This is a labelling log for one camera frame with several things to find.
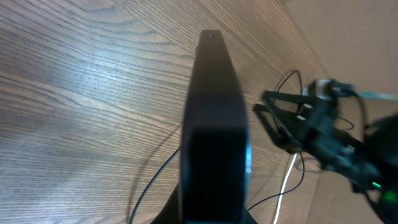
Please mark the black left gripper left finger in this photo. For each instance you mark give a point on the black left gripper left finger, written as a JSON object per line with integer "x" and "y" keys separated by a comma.
{"x": 170, "y": 214}

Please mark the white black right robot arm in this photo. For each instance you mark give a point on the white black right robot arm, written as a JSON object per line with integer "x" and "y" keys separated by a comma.
{"x": 375, "y": 163}

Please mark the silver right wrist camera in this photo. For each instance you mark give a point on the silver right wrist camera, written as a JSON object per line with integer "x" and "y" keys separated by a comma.
{"x": 320, "y": 88}

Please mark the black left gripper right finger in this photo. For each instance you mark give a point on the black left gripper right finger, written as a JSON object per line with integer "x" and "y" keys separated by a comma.
{"x": 250, "y": 219}

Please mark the white power strip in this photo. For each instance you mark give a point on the white power strip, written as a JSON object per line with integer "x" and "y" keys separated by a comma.
{"x": 378, "y": 96}

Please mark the blue Samsung Galaxy smartphone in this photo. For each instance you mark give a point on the blue Samsung Galaxy smartphone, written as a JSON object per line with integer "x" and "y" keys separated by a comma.
{"x": 215, "y": 158}

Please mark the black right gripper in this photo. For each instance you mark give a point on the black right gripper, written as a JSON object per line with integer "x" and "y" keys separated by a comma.
{"x": 311, "y": 129}

